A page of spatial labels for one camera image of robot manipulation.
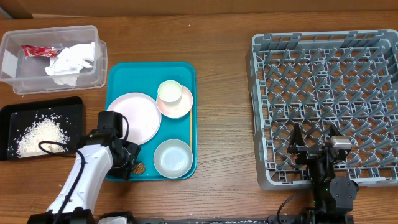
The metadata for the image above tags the large pink plate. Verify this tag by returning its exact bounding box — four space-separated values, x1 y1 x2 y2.
106 93 162 145

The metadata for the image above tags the grey small bowl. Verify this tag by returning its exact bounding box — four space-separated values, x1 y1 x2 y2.
154 139 193 179

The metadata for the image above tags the grey dishwasher rack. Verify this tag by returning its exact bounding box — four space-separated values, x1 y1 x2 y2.
246 29 397 190

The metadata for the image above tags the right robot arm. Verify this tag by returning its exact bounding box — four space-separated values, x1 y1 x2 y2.
287 123 359 223

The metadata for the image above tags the white napkin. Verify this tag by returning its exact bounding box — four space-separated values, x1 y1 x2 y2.
58 42 96 69
45 58 93 86

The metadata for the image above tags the brown food piece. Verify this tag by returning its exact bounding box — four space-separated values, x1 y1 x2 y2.
131 163 146 175

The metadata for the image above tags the wooden chopstick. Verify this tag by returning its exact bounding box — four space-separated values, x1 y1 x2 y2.
189 109 193 150

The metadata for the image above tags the black rectangular tray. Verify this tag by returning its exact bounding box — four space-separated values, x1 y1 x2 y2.
1 96 85 161

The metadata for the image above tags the small white cup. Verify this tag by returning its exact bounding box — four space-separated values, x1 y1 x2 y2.
157 80 183 103

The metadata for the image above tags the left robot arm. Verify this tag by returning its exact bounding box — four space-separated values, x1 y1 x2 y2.
27 129 141 223

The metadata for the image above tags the red snack wrapper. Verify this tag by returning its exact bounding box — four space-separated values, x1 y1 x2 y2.
21 45 63 58

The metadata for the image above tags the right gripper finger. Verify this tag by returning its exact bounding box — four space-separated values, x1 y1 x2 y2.
329 124 341 137
288 123 305 149

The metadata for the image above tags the rice pile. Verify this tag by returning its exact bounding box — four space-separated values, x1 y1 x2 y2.
7 115 70 158

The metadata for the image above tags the clear plastic bin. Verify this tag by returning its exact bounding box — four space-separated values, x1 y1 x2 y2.
1 25 108 95

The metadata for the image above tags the pink saucer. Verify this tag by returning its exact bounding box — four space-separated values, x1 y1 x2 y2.
156 86 194 119

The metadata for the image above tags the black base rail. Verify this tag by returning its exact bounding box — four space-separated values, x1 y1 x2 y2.
136 216 279 224

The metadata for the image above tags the teal serving tray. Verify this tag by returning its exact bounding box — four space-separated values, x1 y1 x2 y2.
105 62 197 182

